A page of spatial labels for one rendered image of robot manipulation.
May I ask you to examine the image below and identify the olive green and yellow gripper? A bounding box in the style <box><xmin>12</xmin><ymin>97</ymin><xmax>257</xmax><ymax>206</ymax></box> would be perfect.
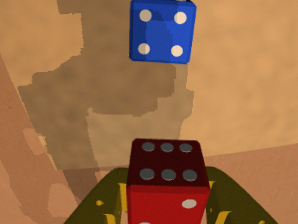
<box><xmin>63</xmin><ymin>166</ymin><xmax>278</xmax><ymax>224</ymax></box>

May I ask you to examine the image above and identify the tan flat mat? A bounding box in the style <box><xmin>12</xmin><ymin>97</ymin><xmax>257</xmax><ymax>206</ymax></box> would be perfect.
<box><xmin>0</xmin><ymin>0</ymin><xmax>298</xmax><ymax>170</ymax></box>

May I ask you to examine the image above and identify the blue die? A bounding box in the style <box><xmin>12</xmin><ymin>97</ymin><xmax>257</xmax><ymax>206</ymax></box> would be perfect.
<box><xmin>129</xmin><ymin>0</ymin><xmax>197</xmax><ymax>64</ymax></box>

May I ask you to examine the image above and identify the red die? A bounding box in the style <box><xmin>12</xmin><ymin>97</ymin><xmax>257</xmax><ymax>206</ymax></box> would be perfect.
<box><xmin>126</xmin><ymin>138</ymin><xmax>211</xmax><ymax>224</ymax></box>

